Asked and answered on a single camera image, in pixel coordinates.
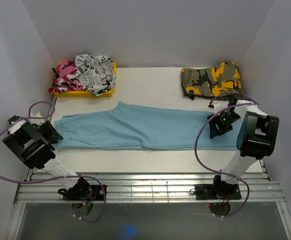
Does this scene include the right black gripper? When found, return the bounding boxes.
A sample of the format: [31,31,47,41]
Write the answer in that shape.
[207,111,241,139]

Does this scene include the light blue trousers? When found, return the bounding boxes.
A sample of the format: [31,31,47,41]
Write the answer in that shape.
[54,102,242,151]

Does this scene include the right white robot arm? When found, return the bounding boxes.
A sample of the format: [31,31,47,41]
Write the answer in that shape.
[202,93,279,200]

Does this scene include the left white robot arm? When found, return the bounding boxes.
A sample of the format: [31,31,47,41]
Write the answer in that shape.
[2,116,92,201]

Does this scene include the camouflage yellow green trousers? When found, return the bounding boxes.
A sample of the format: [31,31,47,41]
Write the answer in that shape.
[180,61,242,100]

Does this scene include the pink camouflage trousers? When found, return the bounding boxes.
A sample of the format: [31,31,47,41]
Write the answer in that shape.
[48,60,84,94]

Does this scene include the white black print trousers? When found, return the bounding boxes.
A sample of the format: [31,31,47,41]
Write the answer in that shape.
[74,54,116,96]

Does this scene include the yellow plastic tray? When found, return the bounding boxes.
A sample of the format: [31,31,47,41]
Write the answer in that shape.
[52,62,118,99]

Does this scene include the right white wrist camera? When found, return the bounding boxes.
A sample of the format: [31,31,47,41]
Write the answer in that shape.
[208,99,228,114]

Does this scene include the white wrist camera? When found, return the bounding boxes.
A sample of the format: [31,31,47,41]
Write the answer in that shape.
[29,112,45,127]
[208,99,228,114]

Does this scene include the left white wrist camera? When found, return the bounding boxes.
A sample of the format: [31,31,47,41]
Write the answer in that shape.
[29,112,45,127]

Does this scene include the aluminium rail frame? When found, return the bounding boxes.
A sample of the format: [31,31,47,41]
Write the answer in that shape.
[7,96,291,240]

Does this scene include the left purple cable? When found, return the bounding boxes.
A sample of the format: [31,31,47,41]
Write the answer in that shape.
[0,101,108,223]

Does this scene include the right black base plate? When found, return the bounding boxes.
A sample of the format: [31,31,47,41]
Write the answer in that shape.
[194,184,242,200]

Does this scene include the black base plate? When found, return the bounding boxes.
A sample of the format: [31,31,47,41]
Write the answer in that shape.
[194,184,242,200]
[57,184,108,201]

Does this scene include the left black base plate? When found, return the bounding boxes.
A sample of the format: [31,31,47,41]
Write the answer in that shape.
[57,184,108,201]

